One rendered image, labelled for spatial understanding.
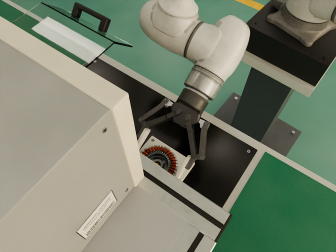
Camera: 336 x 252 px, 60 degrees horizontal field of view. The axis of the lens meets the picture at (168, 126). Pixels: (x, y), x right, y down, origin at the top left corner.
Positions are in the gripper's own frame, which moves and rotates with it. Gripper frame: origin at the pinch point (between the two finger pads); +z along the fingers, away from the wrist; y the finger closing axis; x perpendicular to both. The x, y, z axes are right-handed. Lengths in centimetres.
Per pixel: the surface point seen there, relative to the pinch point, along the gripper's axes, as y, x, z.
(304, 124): -35, -121, -47
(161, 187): -11.4, 31.4, -2.8
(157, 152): 1.9, -2.2, -1.6
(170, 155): -1.7, -2.6, -2.7
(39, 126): -4, 53, -6
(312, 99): -32, -131, -66
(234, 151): -14.6, -13.2, -12.3
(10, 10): 91, -17, -15
